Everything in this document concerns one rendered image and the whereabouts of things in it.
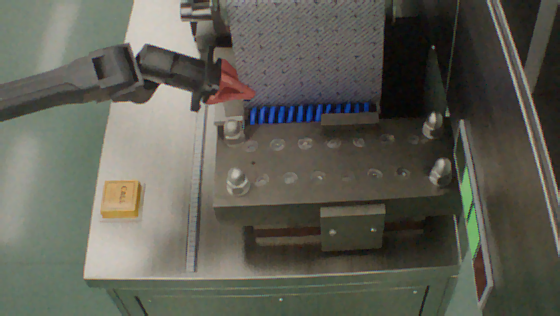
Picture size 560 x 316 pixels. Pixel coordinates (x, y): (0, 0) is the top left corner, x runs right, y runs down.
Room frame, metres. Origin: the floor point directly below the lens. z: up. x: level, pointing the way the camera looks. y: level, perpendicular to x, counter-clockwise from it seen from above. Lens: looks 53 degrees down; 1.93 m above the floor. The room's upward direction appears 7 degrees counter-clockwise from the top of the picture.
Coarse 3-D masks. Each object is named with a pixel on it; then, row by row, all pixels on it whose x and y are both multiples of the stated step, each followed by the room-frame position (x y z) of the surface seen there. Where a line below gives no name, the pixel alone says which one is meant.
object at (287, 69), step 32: (320, 32) 0.78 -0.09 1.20; (352, 32) 0.78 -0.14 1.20; (256, 64) 0.79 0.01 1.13; (288, 64) 0.79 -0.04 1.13; (320, 64) 0.78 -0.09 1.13; (352, 64) 0.78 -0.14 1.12; (256, 96) 0.79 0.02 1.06; (288, 96) 0.79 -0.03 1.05; (320, 96) 0.78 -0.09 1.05; (352, 96) 0.78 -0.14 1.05
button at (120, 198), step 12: (108, 180) 0.76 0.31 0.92; (120, 180) 0.75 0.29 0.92; (132, 180) 0.75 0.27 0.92; (108, 192) 0.73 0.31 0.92; (120, 192) 0.73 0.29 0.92; (132, 192) 0.72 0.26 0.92; (108, 204) 0.70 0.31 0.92; (120, 204) 0.70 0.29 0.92; (132, 204) 0.70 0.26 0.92; (108, 216) 0.69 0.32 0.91; (120, 216) 0.69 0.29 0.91; (132, 216) 0.68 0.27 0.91
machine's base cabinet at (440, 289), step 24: (240, 288) 0.54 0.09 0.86; (264, 288) 0.54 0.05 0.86; (288, 288) 0.54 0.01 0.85; (312, 288) 0.53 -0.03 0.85; (336, 288) 0.53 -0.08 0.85; (360, 288) 0.52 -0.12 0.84; (384, 288) 0.52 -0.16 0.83; (408, 288) 0.52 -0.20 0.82; (432, 288) 0.51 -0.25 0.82; (120, 312) 0.57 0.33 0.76; (144, 312) 0.56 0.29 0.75; (168, 312) 0.56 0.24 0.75; (192, 312) 0.55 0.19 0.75; (216, 312) 0.55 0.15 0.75; (240, 312) 0.55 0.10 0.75; (264, 312) 0.54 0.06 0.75; (288, 312) 0.54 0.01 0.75; (312, 312) 0.53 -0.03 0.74; (336, 312) 0.53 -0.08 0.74; (360, 312) 0.53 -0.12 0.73; (384, 312) 0.52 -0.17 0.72; (408, 312) 0.52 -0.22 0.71; (432, 312) 0.51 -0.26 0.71
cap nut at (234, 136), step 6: (228, 120) 0.74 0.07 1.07; (234, 120) 0.73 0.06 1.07; (228, 126) 0.72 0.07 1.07; (234, 126) 0.72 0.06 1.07; (228, 132) 0.72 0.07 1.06; (234, 132) 0.72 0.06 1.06; (240, 132) 0.73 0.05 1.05; (228, 138) 0.72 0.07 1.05; (234, 138) 0.72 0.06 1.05; (240, 138) 0.72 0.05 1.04; (228, 144) 0.72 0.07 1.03; (234, 144) 0.72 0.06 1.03; (240, 144) 0.72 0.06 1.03
